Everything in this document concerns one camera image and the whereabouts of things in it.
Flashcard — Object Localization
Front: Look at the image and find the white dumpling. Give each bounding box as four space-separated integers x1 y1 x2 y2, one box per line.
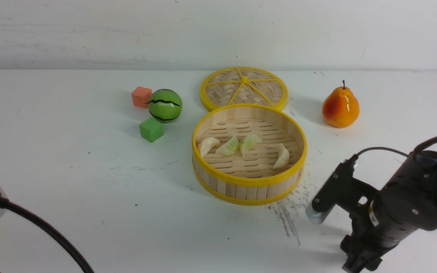
197 138 220 157
272 143 290 169

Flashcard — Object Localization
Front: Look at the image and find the woven bamboo steamer lid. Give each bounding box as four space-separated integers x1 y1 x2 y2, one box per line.
199 67 289 111

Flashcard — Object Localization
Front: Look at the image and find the black left camera cable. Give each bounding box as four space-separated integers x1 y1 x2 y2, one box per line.
0 178 94 273

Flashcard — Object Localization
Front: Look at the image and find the green toy watermelon ball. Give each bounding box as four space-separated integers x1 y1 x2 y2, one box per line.
147 89 183 123

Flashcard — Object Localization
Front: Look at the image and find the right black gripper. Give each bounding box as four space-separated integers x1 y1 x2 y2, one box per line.
340 151 437 273

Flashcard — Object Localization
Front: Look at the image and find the green-filled dumpling front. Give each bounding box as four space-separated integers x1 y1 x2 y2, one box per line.
239 134 263 157

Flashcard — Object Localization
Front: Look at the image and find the black right camera cable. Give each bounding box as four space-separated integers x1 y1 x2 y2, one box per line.
349 135 437 167

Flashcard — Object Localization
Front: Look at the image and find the green-filled dumpling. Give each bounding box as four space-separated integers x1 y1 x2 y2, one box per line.
215 135 239 157
239 134 263 157

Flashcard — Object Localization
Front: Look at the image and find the bamboo steamer tray yellow rim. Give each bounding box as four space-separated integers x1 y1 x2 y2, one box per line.
192 104 308 206

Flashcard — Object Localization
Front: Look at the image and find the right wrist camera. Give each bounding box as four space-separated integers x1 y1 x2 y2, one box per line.
305 154 379 224

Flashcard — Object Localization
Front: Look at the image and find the orange toy pear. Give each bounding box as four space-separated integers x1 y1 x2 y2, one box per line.
321 80 360 129

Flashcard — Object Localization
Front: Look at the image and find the green foam cube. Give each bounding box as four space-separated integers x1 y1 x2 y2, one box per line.
139 117 164 143

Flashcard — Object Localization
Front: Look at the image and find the orange foam cube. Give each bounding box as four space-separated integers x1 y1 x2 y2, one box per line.
131 86 153 109

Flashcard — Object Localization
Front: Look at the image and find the black camera cable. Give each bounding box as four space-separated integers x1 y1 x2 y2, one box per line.
349 135 437 167
0 178 94 273

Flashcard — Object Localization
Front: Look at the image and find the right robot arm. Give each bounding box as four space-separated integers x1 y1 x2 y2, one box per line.
329 150 437 273

